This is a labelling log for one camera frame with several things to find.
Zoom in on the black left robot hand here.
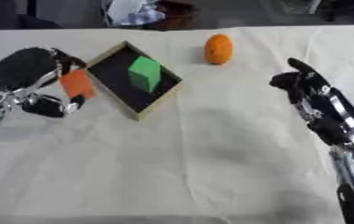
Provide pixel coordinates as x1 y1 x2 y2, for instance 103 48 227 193
0 46 89 119

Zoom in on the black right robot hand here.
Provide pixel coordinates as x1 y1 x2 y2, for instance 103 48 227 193
267 57 354 146

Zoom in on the orange block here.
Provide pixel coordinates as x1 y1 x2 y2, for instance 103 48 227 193
59 68 97 99

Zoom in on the tan box with black inside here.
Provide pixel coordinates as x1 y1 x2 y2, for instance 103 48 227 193
85 40 183 122

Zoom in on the orange toy fruit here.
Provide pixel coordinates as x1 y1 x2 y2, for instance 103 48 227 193
202 33 234 66

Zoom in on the white crumpled bag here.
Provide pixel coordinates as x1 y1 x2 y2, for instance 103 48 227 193
102 0 168 26

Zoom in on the green block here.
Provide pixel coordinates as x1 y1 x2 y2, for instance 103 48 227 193
126 55 164 94

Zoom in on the dark brown chair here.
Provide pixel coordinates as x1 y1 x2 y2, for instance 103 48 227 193
145 0 197 32

